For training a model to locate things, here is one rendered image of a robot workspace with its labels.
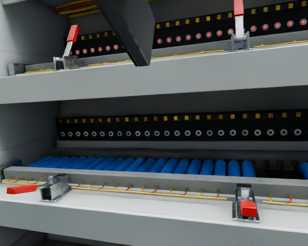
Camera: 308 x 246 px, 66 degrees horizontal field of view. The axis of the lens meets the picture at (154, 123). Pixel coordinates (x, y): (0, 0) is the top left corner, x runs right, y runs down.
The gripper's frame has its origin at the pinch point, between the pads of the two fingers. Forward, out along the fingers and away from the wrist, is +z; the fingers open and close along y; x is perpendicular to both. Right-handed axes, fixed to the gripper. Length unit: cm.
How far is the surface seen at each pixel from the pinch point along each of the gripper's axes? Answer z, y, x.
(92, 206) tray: 21.2, -6.8, -8.4
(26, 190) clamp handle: 16.3, -13.8, -7.2
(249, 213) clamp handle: 14.6, 12.3, -7.6
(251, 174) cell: 27.3, 13.5, -2.2
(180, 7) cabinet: 31.6, 0.6, 35.9
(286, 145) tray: 34.9, 19.8, 4.2
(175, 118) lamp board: 32.4, 0.9, 8.8
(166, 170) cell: 27.6, 1.2, -2.0
